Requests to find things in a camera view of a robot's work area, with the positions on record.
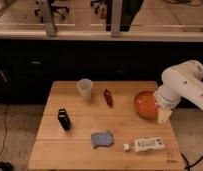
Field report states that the black right cable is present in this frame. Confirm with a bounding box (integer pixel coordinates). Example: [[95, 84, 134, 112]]
[[180, 150, 203, 171]]

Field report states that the left metal post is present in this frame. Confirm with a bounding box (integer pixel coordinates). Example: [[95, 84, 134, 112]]
[[40, 0, 57, 37]]

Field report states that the black office chair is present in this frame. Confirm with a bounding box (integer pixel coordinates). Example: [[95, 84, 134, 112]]
[[34, 0, 70, 23]]

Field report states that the white plastic bottle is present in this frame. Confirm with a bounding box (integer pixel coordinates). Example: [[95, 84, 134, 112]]
[[123, 137, 165, 152]]

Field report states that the black standing eraser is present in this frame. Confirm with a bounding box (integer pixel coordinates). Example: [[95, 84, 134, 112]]
[[58, 109, 71, 130]]

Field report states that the metal post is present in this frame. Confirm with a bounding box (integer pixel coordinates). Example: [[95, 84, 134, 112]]
[[111, 0, 123, 37], [40, 0, 57, 37]]

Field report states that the right metal post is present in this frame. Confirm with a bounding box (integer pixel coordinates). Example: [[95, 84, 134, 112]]
[[111, 0, 123, 37]]

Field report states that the red chili pepper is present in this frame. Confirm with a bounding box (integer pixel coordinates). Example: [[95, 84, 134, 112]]
[[104, 89, 113, 108]]

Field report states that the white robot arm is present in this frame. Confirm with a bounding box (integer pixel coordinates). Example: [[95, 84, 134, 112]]
[[153, 60, 203, 123]]

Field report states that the orange bowl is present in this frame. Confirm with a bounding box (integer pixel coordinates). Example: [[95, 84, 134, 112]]
[[134, 91, 158, 119]]

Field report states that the black floor cable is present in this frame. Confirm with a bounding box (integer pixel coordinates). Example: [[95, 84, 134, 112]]
[[0, 102, 10, 164]]

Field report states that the clear plastic cup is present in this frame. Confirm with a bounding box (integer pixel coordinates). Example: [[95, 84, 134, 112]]
[[76, 79, 93, 100]]

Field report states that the blue sponge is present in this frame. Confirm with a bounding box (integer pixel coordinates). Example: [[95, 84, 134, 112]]
[[91, 131, 114, 149]]

